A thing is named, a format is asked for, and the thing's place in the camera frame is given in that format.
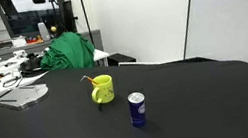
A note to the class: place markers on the orange-sleeved metal hex key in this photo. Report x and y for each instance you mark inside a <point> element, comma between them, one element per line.
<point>90,79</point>

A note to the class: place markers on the yellow-green ceramic mug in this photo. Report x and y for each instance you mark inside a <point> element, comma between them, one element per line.
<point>105,89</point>

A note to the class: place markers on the black box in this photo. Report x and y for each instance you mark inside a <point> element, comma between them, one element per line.
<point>120,58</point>

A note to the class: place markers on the blue drink can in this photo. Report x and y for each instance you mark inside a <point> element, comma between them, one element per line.
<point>137,112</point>

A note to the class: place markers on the green cloth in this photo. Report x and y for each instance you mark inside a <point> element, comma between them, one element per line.
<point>69,53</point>

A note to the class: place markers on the thin black pole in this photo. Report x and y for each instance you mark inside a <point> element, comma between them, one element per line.
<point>84,11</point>

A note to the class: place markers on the black stand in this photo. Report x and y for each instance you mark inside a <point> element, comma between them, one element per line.
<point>69,17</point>

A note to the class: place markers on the small yellow ball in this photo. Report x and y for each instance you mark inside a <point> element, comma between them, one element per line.
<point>53,29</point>

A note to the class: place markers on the white cylinder container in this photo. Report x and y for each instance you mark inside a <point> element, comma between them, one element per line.
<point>43,31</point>

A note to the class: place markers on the red orange small items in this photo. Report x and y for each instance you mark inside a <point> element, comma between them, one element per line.
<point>34,40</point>

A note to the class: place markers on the small white plastic device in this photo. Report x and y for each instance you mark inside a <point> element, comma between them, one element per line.
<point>20,54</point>

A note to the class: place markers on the large dark monitor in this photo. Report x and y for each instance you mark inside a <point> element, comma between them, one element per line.
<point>28,22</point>

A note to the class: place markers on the small white box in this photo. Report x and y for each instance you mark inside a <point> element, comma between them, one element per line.
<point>19,41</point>

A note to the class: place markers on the grey metal base plate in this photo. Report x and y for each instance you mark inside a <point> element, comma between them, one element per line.
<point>20,95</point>

